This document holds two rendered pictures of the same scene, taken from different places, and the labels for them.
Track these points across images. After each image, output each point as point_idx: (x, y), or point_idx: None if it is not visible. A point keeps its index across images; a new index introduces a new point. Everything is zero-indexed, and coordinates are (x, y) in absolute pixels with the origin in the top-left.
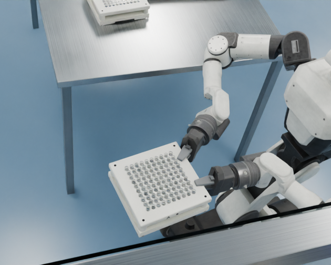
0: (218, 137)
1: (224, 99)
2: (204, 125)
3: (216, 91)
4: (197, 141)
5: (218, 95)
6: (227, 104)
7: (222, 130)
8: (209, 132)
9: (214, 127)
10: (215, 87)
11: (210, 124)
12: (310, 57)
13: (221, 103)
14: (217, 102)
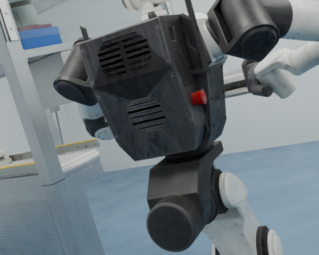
0: (250, 89)
1: (270, 58)
2: (257, 63)
3: (281, 49)
4: (243, 62)
5: (275, 51)
6: (264, 64)
7: (254, 87)
8: (249, 70)
9: (252, 71)
10: (291, 51)
11: (255, 66)
12: (207, 11)
13: (267, 59)
14: (269, 55)
